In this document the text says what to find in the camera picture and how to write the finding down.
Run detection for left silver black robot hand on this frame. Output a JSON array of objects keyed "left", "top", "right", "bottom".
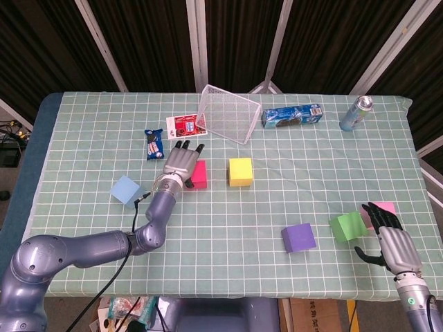
[{"left": 162, "top": 140, "right": 206, "bottom": 190}]

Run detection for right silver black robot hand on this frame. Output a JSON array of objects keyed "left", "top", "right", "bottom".
[{"left": 353, "top": 202, "right": 424, "bottom": 277}]

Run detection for crimson red foam cube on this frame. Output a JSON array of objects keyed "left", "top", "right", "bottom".
[{"left": 188, "top": 159, "right": 208, "bottom": 190}]

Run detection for green foam cube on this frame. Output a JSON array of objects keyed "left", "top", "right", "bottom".
[{"left": 328, "top": 212, "right": 370, "bottom": 243}]

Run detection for yellow foam cube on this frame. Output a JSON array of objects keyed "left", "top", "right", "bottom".
[{"left": 227, "top": 157, "right": 254, "bottom": 188}]

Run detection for purple foam cube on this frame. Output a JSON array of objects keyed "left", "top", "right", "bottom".
[{"left": 280, "top": 223, "right": 317, "bottom": 255}]

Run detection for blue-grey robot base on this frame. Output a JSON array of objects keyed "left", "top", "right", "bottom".
[{"left": 150, "top": 296, "right": 280, "bottom": 332}]

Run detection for small blue cookie packet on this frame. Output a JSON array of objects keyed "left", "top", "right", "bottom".
[{"left": 143, "top": 129, "right": 165, "bottom": 161}]

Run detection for red printed card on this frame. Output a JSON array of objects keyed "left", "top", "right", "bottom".
[{"left": 165, "top": 113, "right": 208, "bottom": 140}]

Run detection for pink foam cube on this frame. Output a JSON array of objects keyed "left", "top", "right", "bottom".
[{"left": 359, "top": 201, "right": 397, "bottom": 231}]

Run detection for light blue foam cube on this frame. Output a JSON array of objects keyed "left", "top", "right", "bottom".
[{"left": 109, "top": 175, "right": 146, "bottom": 209}]

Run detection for green checked tablecloth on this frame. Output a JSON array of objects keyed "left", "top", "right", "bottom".
[{"left": 19, "top": 90, "right": 443, "bottom": 302}]

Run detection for yellow upright bar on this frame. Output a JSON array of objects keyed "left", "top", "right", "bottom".
[{"left": 347, "top": 299, "right": 357, "bottom": 332}]

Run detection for brown cardboard box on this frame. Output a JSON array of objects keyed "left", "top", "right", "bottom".
[{"left": 289, "top": 297, "right": 349, "bottom": 332}]

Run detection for blue cookie box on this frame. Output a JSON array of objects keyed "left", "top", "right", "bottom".
[{"left": 261, "top": 103, "right": 325, "bottom": 130}]

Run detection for dark pleated curtain backdrop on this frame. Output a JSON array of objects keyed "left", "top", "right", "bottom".
[{"left": 0, "top": 0, "right": 443, "bottom": 163}]

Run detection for white table leg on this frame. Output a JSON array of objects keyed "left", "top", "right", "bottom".
[{"left": 279, "top": 297, "right": 291, "bottom": 332}]

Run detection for tall light blue drink can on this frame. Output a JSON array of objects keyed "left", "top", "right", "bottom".
[{"left": 338, "top": 95, "right": 374, "bottom": 132}]

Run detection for pile of snack bags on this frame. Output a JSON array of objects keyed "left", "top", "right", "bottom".
[{"left": 90, "top": 296, "right": 159, "bottom": 332}]

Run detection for black equipment box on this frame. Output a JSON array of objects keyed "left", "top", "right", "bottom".
[{"left": 0, "top": 140, "right": 24, "bottom": 167}]

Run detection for white wire mesh basket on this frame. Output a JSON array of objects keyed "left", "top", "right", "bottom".
[{"left": 195, "top": 84, "right": 262, "bottom": 146}]

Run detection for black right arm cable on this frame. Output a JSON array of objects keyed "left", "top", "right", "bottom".
[{"left": 426, "top": 294, "right": 438, "bottom": 332}]

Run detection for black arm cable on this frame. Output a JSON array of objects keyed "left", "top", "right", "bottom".
[
  {"left": 426, "top": 294, "right": 438, "bottom": 332},
  {"left": 64, "top": 192, "right": 153, "bottom": 332}
]

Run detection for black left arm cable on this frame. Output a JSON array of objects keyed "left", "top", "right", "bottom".
[{"left": 64, "top": 192, "right": 153, "bottom": 332}]

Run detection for white partition frame post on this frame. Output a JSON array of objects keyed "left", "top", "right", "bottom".
[
  {"left": 420, "top": 162, "right": 443, "bottom": 205},
  {"left": 248, "top": 0, "right": 295, "bottom": 95},
  {"left": 186, "top": 0, "right": 209, "bottom": 93},
  {"left": 74, "top": 0, "right": 129, "bottom": 93},
  {"left": 0, "top": 98, "right": 35, "bottom": 131},
  {"left": 416, "top": 134, "right": 443, "bottom": 158},
  {"left": 348, "top": 0, "right": 435, "bottom": 95}
]

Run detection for tangled floor cables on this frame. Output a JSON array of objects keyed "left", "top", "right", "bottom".
[{"left": 0, "top": 119, "right": 28, "bottom": 142}]

